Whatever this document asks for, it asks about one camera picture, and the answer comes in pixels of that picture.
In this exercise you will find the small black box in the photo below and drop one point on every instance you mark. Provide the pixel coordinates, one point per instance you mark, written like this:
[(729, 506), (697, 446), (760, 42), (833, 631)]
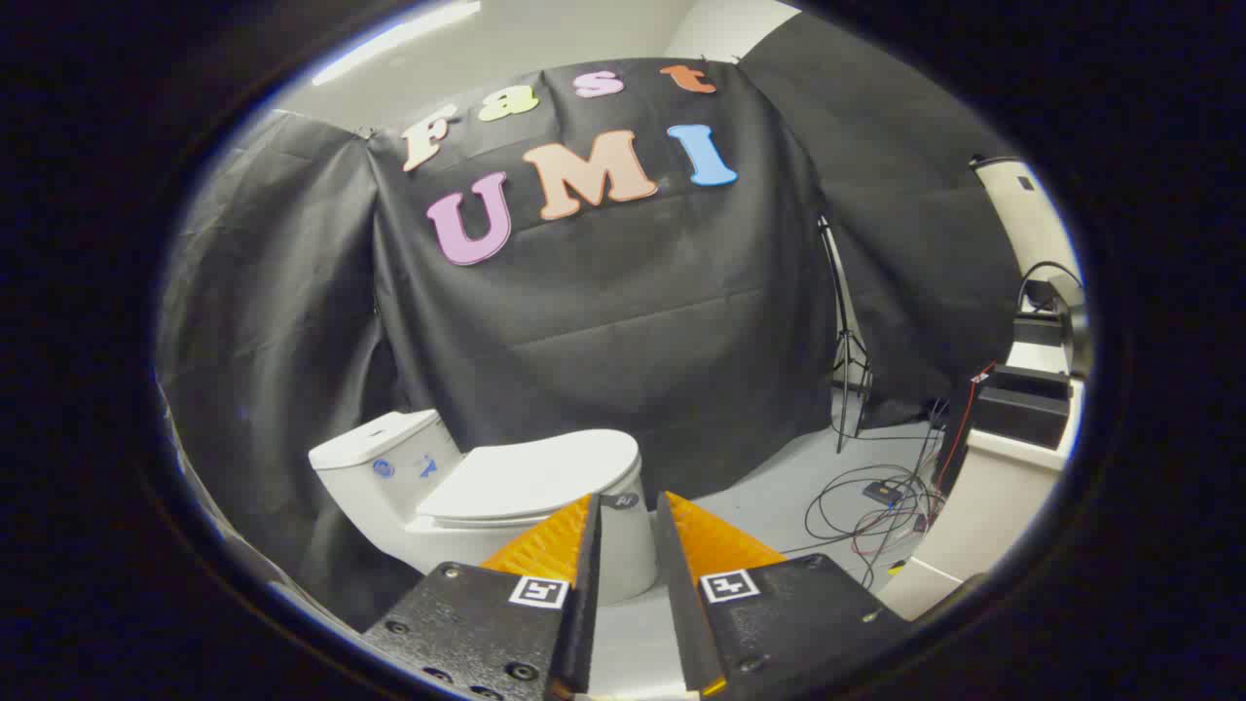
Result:
[(1038, 329)]

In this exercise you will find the white toilet lid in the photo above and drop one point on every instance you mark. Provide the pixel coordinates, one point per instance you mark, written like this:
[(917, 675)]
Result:
[(535, 477)]

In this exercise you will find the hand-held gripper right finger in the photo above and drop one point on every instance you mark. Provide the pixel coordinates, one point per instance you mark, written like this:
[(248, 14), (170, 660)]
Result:
[(681, 594)]

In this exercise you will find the white toilet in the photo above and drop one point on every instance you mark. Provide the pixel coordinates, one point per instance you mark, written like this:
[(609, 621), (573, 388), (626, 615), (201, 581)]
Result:
[(384, 482)]

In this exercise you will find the small dark power adapter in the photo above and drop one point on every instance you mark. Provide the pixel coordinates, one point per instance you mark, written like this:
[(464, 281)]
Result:
[(882, 492)]

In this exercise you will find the black tripod stand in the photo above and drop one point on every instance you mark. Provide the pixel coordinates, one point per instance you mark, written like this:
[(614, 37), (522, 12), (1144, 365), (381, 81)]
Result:
[(844, 336)]

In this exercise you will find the white side cabinet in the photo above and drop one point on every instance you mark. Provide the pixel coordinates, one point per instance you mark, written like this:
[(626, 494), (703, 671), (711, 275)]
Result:
[(983, 506)]

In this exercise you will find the black backdrop cloth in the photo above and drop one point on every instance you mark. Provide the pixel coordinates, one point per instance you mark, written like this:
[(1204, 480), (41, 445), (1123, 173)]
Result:
[(633, 321)]

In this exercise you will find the large black box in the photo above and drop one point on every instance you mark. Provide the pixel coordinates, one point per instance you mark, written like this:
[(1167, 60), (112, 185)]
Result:
[(1022, 409)]

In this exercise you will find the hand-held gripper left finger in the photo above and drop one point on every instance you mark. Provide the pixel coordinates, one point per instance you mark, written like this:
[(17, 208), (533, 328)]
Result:
[(587, 584)]

